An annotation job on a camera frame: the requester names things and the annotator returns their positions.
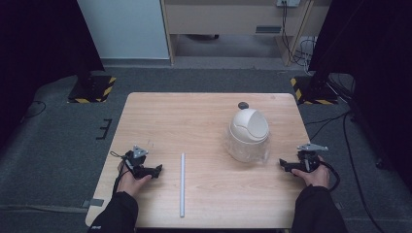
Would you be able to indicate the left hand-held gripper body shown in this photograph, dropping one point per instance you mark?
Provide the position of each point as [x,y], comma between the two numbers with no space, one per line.
[137,157]

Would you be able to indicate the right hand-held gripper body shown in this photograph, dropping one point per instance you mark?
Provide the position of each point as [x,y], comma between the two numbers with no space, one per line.
[310,157]

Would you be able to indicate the person's left hand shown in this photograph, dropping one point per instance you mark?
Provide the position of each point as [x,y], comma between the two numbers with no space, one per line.
[131,183]

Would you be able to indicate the person's right hand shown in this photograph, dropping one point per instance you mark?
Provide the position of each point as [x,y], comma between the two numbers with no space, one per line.
[312,177]

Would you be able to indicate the long white rod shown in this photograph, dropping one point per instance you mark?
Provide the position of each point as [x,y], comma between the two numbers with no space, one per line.
[182,184]

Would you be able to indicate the white swing-lid trash can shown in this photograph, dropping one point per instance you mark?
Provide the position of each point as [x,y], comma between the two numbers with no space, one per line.
[248,136]

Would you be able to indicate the grey tape piece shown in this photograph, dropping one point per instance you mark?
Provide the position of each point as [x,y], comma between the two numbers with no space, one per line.
[93,203]

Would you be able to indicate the black stand base striped edge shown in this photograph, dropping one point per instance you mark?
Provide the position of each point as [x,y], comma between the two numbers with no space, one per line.
[312,90]
[92,89]

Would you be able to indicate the small dark round object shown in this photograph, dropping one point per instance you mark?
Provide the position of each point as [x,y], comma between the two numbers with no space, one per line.
[243,105]

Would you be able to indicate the black curtain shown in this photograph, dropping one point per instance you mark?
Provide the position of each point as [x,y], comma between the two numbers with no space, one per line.
[372,48]
[39,48]

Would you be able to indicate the white panel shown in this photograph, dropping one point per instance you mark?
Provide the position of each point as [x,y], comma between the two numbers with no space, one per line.
[123,29]

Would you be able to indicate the grey power strip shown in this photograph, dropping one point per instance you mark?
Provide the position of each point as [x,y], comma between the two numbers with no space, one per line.
[288,2]

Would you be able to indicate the light wooden desk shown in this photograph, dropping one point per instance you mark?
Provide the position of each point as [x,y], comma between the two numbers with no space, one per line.
[226,19]

